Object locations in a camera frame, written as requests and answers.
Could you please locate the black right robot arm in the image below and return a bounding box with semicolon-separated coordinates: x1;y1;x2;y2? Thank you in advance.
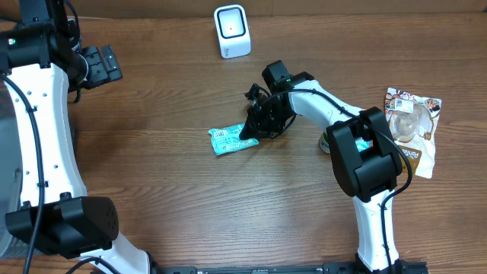
239;61;410;273

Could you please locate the small teal tissue pack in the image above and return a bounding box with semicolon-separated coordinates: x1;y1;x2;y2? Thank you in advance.
355;138;373;152

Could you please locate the grey plastic mesh basket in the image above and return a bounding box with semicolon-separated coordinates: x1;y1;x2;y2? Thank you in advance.
1;84;25;259

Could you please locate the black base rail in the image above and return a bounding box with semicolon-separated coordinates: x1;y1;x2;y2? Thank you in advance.
159;260;429;274

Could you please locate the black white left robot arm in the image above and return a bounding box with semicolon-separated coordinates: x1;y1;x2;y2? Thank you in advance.
1;0;158;273

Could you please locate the green lid white jar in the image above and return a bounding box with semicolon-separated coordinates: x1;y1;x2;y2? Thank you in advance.
319;132;330;154

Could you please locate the beige snack pouch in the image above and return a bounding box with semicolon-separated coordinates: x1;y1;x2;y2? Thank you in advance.
384;88;442;179

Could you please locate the light green wipes packet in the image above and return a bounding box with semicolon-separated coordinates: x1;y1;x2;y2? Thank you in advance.
208;123;259;156

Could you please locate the white barcode scanner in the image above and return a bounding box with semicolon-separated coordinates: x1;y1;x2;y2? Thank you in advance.
214;4;251;59

